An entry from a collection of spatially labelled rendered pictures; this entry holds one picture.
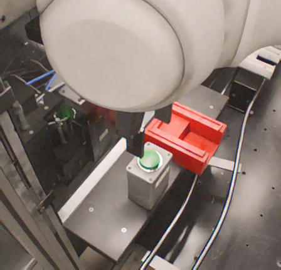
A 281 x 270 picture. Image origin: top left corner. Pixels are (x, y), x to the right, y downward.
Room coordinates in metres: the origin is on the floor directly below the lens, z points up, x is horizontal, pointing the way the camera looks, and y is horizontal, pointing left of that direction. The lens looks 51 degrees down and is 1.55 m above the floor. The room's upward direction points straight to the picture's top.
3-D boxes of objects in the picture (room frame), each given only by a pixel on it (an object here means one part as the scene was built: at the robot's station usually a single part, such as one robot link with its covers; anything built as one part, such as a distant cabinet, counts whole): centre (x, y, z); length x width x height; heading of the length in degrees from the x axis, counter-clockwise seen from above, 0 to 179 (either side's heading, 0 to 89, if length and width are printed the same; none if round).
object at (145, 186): (0.36, -0.01, 0.97); 0.08 x 0.08 x 0.12; 57
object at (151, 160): (0.35, -0.02, 1.03); 0.04 x 0.04 x 0.02
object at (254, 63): (0.98, -0.47, 0.84); 0.36 x 0.14 x 0.10; 147
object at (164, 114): (0.39, -0.04, 1.14); 0.03 x 0.01 x 0.07; 57
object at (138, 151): (0.31, 0.01, 1.14); 0.03 x 0.01 x 0.07; 57
